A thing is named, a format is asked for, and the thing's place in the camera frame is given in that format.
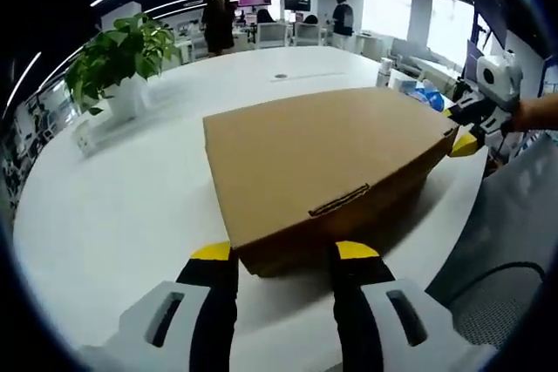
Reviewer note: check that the white office chair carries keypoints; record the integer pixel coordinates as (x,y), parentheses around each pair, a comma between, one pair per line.
(308,34)
(272,35)

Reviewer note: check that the green potted plant white pot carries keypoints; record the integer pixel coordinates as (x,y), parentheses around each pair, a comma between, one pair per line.
(122,49)

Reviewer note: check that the grey mesh office chair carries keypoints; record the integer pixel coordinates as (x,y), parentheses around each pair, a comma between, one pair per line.
(514,215)

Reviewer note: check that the blue grey monitor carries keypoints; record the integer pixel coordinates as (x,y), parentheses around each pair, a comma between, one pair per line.
(471,60)

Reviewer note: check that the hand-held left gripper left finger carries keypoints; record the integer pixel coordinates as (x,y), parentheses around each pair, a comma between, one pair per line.
(209,324)

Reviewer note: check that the white bottle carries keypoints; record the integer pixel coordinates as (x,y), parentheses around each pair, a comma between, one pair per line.
(385,73)

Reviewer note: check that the brown cardboard shoe box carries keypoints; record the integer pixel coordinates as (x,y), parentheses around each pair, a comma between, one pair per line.
(314,150)

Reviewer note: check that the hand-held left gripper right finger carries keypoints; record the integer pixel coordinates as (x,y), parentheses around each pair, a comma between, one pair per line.
(362,324)

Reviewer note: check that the dark monitor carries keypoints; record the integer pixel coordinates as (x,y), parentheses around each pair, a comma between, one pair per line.
(297,3)

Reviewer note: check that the large dark panel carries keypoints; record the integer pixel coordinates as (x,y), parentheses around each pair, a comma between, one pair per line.
(490,2)

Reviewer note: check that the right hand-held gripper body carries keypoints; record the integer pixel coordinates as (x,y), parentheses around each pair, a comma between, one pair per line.
(501,82)

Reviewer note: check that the blue plastic bag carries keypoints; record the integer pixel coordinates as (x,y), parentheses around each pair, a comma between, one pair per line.
(429,97)

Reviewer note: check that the small white box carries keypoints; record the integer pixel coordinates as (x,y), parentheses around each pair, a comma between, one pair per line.
(403,80)

